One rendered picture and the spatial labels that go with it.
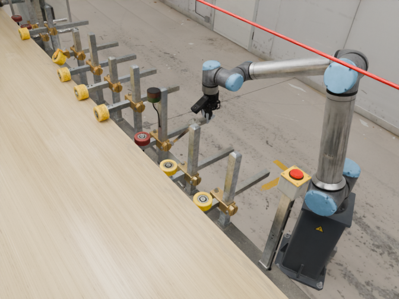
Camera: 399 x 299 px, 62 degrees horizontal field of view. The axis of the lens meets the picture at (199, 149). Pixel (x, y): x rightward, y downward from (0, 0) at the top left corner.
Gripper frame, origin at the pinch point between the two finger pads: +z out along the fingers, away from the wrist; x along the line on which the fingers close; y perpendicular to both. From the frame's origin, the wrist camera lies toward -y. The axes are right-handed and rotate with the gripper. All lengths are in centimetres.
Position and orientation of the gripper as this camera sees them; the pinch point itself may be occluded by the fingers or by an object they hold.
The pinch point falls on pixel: (205, 122)
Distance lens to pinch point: 194.3
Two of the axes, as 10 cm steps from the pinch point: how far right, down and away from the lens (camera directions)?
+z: -0.2, 7.5, 6.6
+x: -6.1, -5.3, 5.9
